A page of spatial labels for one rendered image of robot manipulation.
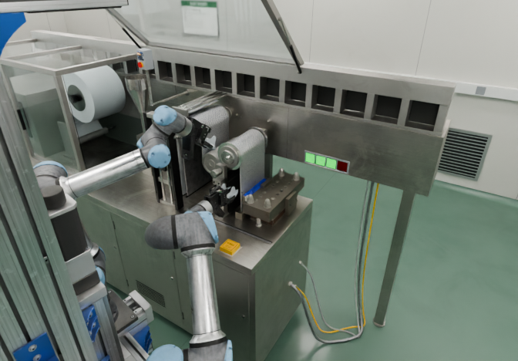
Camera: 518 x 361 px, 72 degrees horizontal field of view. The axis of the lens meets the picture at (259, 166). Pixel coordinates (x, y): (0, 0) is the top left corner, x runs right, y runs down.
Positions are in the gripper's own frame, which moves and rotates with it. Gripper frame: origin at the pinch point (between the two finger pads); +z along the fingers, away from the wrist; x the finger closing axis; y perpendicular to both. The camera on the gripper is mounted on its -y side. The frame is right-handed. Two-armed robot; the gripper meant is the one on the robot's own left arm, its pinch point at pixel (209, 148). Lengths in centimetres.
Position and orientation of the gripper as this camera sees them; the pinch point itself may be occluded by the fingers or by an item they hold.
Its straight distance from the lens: 161.5
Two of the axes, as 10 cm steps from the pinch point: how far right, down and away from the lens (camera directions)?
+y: 3.4, -9.3, 1.2
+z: 4.0, 2.6, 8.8
